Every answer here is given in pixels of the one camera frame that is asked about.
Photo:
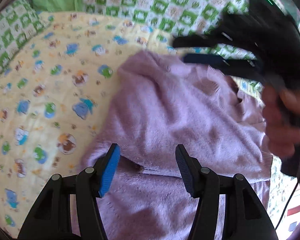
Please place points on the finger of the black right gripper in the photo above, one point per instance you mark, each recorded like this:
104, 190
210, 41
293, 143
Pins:
207, 42
220, 63

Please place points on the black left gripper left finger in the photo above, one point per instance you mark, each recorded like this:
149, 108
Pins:
66, 208

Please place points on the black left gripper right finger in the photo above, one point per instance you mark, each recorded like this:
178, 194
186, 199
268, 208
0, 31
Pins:
245, 216

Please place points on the pink knitted sweater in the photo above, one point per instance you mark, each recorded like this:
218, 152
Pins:
161, 103

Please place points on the person's right hand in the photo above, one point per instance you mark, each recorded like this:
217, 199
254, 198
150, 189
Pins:
283, 137

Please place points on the yellow cartoon bear bedsheet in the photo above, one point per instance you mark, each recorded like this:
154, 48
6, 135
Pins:
43, 132

